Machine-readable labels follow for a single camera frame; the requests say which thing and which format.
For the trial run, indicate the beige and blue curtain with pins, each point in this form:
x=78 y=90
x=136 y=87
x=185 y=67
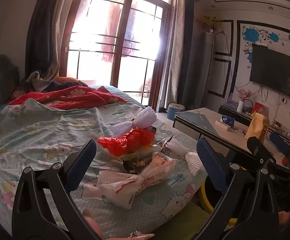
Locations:
x=177 y=55

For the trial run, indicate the yellow artificial flowers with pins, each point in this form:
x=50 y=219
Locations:
x=210 y=21

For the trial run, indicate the large white foam net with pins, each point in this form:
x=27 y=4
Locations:
x=145 y=117

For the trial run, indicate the grey standing air conditioner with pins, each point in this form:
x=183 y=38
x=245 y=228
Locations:
x=205 y=67

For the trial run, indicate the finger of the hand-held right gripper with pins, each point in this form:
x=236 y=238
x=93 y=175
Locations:
x=256 y=146
x=279 y=142

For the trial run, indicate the hanging laundry clothes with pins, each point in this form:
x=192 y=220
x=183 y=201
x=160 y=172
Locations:
x=113 y=17

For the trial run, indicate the blue packet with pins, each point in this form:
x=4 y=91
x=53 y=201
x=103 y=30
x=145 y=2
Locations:
x=228 y=120

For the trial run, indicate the yellow-green cloth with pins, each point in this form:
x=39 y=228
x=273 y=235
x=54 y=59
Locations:
x=180 y=220

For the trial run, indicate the yellow rimmed black bin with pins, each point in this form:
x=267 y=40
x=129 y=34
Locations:
x=207 y=200

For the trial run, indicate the brown framed glass door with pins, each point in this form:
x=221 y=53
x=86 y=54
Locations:
x=126 y=30

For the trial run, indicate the dark grey sofa backrest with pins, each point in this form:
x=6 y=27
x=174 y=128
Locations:
x=0 y=80

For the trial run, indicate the person's right hand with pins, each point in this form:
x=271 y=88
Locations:
x=285 y=216

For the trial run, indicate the dark and beige curtain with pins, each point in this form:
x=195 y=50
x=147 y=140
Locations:
x=42 y=30

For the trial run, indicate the blue can with white lid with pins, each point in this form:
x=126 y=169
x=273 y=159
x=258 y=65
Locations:
x=175 y=112

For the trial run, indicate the white plastic bag red print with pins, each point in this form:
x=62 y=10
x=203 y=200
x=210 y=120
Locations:
x=125 y=185

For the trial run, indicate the blue quilted mattress pad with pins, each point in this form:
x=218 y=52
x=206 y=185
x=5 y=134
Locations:
x=125 y=95

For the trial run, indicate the black wall television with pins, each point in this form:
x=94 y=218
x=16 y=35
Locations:
x=277 y=72

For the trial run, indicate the person's left hand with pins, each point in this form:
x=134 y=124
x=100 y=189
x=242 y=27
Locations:
x=95 y=230

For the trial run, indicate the orange pillow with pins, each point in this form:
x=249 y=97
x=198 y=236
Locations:
x=70 y=80

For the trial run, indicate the yellow paper bag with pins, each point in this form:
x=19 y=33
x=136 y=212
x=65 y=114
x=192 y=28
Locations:
x=256 y=127

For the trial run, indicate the red printed blanket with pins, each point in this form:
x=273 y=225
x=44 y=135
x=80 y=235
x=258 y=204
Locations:
x=60 y=97

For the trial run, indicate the silver foil wrapper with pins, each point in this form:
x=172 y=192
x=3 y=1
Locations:
x=163 y=143

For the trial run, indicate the dark brown snack wrapper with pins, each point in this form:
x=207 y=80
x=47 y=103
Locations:
x=135 y=165

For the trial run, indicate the light green cartoon bedsheet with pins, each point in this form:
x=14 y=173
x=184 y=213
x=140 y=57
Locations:
x=35 y=135

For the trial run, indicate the red gift box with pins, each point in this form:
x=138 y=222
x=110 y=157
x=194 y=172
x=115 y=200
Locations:
x=259 y=107

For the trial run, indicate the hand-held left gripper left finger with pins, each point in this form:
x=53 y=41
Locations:
x=83 y=160

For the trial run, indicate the black television cabinet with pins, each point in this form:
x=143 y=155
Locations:
x=231 y=115

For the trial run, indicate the marble top coffee table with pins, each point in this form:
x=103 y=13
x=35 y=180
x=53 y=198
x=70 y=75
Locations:
x=210 y=122

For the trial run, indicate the white vase with red flowers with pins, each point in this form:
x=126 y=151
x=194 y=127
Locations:
x=239 y=106

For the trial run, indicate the grey crumpled cloth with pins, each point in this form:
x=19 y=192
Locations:
x=37 y=80

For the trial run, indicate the small white foam net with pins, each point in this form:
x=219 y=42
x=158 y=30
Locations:
x=192 y=161

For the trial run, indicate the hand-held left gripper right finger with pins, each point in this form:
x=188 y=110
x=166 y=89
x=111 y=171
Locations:
x=210 y=160

